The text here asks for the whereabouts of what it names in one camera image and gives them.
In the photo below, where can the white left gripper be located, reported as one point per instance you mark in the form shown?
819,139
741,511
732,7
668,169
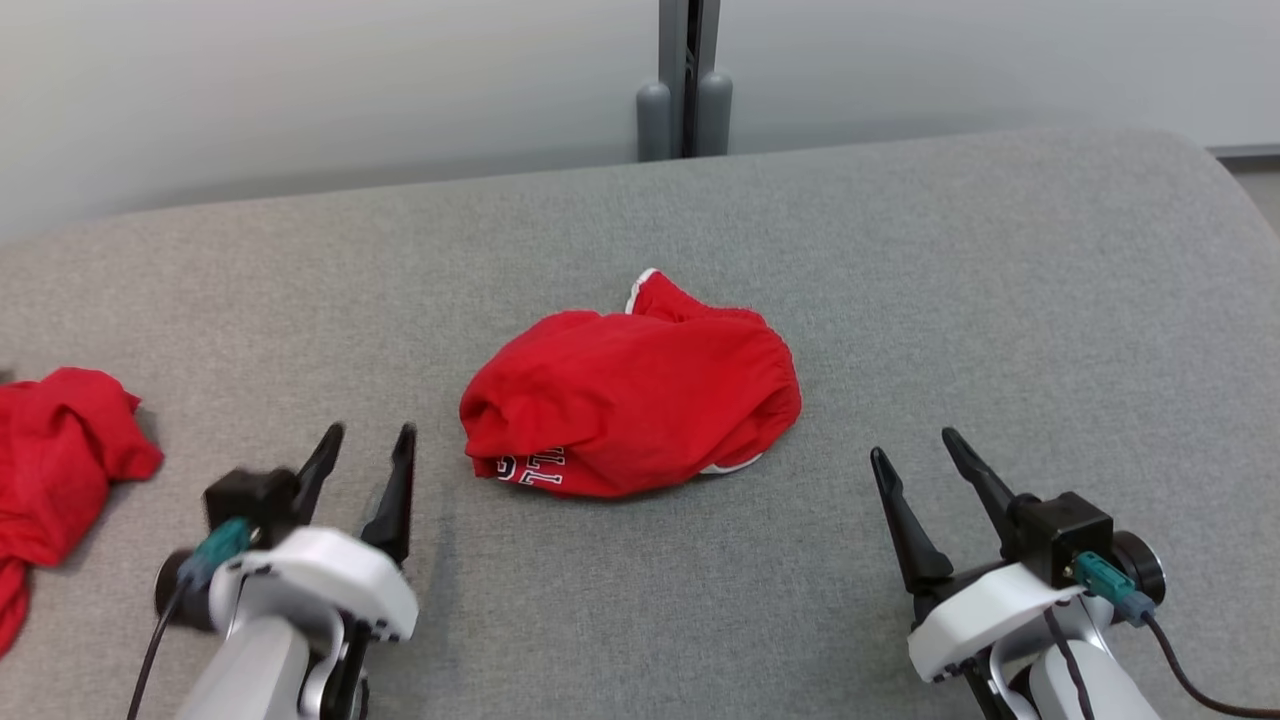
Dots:
320,575

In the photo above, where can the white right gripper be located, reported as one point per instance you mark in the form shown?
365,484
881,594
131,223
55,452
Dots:
975,615

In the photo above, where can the red jersey with white sleeves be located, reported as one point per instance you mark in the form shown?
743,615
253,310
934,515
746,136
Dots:
640,400

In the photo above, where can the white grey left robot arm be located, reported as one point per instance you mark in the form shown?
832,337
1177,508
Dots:
250,670

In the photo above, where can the plain red crumpled garment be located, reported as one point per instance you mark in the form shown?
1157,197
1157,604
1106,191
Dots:
55,450

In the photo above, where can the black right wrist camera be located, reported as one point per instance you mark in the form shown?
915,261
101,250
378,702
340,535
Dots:
1065,530

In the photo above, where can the teal left camera connector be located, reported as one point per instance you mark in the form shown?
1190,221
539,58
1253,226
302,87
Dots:
215,550

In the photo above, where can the teal camera connector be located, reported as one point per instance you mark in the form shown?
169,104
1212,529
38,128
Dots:
1110,585
215,550

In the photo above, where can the teal right camera connector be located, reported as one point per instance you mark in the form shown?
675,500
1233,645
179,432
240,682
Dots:
1110,585

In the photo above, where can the grey wall post with gap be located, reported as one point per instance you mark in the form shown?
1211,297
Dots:
685,100

